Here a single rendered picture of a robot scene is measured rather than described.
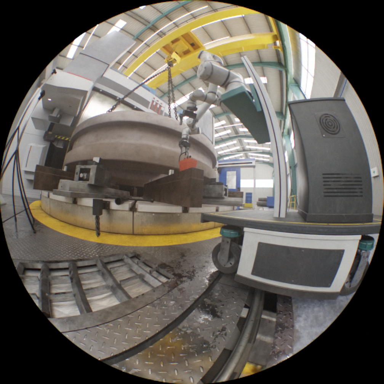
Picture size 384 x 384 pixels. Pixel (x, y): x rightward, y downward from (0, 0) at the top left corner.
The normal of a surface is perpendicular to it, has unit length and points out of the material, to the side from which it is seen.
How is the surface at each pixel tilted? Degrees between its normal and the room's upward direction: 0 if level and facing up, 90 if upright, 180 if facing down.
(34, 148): 90
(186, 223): 90
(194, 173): 90
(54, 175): 90
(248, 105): 180
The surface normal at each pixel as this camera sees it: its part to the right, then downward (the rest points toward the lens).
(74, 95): 0.83, 0.02
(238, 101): -0.07, 1.00
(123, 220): 0.38, -0.04
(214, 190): -0.54, -0.09
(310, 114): -0.73, -0.09
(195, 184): 0.57, -0.02
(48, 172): 0.98, 0.05
